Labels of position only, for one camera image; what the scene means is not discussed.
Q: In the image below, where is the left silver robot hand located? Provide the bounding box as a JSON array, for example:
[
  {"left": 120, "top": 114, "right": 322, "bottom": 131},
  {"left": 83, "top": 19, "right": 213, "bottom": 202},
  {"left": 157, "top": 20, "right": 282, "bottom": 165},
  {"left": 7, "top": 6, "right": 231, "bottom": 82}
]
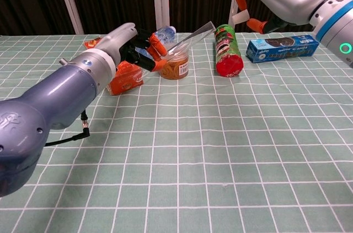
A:
[{"left": 93, "top": 23, "right": 168, "bottom": 73}]

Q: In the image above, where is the clear glass test tube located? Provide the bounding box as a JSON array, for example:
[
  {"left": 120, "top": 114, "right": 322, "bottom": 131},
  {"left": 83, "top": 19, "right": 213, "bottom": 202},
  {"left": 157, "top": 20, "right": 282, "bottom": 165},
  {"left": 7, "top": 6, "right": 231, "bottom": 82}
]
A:
[{"left": 165, "top": 20, "right": 216, "bottom": 58}]

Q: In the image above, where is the orange cardboard snack box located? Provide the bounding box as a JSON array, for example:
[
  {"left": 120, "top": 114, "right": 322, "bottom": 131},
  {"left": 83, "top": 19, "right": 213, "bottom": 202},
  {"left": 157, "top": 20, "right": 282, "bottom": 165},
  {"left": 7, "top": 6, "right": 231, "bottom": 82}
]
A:
[{"left": 84, "top": 37, "right": 144, "bottom": 96}]

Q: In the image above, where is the clear plastic water bottle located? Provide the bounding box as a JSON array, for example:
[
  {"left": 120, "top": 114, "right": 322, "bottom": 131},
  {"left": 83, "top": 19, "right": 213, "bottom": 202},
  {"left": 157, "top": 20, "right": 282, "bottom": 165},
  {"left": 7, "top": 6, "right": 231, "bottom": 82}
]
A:
[{"left": 150, "top": 25, "right": 177, "bottom": 44}]

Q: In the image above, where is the blue Oreo cookie box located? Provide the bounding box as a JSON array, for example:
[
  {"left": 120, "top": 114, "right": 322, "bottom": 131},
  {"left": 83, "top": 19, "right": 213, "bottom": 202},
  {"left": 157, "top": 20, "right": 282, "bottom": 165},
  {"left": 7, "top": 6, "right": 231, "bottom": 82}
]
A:
[{"left": 245, "top": 34, "right": 320, "bottom": 64}]

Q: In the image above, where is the clear jar with brown contents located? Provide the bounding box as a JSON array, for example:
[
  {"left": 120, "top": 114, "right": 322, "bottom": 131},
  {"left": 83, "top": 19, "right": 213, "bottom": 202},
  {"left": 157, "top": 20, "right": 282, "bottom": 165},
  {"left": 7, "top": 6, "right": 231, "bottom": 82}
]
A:
[{"left": 158, "top": 48, "right": 190, "bottom": 80}]

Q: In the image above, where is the green Pringles can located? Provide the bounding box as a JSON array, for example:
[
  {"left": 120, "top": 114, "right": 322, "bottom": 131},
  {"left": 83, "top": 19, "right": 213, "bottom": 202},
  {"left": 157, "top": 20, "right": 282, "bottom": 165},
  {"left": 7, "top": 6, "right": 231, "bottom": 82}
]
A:
[{"left": 214, "top": 24, "right": 244, "bottom": 78}]

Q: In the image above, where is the green checked tablecloth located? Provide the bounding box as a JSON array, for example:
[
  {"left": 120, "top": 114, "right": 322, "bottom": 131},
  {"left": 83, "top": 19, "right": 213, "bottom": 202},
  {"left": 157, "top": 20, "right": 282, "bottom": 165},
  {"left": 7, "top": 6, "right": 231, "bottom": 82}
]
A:
[{"left": 0, "top": 32, "right": 353, "bottom": 233}]

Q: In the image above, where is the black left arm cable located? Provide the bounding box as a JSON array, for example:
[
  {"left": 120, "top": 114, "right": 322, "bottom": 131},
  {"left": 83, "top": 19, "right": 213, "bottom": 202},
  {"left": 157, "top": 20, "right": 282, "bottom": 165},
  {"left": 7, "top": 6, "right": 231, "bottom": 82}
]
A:
[{"left": 45, "top": 110, "right": 91, "bottom": 147}]

